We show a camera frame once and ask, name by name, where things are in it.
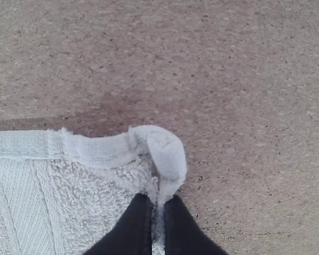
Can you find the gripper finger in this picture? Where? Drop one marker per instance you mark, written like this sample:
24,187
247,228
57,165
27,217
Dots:
180,228
134,228

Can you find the cork mat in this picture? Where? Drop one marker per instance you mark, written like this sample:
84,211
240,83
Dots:
202,79

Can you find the pale towel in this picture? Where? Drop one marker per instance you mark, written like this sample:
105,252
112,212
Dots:
55,191

